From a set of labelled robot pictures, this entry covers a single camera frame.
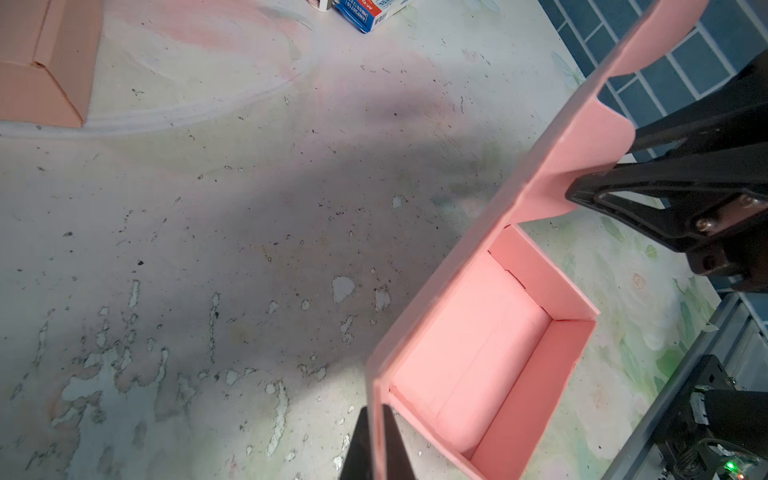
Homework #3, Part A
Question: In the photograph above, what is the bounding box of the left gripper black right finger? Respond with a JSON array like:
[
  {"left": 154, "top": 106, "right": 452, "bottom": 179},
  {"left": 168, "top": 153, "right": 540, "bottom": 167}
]
[{"left": 382, "top": 405, "right": 416, "bottom": 480}]

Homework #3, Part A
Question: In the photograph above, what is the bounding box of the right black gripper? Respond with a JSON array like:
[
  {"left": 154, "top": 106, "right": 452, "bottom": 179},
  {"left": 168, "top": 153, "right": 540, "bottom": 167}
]
[{"left": 566, "top": 52, "right": 767, "bottom": 293}]

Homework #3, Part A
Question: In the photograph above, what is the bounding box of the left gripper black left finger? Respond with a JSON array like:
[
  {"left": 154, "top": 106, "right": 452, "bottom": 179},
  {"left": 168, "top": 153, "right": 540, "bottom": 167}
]
[{"left": 339, "top": 407, "right": 373, "bottom": 480}]

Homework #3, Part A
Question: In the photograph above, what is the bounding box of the pink paper box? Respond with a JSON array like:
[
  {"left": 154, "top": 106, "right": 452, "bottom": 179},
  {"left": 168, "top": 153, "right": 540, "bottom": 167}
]
[{"left": 367, "top": 1, "right": 706, "bottom": 479}]

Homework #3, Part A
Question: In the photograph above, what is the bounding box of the toothpaste tube packet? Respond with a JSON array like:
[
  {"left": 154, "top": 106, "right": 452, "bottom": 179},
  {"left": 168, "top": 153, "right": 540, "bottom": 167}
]
[{"left": 333, "top": 0, "right": 410, "bottom": 34}]

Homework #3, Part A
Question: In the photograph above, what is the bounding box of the orange paper box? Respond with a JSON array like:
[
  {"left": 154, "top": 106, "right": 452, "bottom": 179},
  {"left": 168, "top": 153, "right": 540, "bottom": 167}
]
[{"left": 1, "top": 0, "right": 104, "bottom": 128}]

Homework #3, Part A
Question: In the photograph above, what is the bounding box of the right circuit board green led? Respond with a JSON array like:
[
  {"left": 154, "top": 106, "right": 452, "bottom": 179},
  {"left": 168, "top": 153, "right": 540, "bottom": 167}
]
[{"left": 704, "top": 438, "right": 762, "bottom": 480}]

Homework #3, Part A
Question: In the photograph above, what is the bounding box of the aluminium front rail frame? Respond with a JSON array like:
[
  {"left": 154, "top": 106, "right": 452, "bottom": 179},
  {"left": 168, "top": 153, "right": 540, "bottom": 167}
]
[{"left": 604, "top": 293, "right": 767, "bottom": 479}]

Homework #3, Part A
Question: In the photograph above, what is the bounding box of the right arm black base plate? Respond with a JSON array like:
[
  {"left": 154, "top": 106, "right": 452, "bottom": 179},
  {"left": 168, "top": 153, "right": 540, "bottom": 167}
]
[{"left": 652, "top": 355, "right": 767, "bottom": 479}]

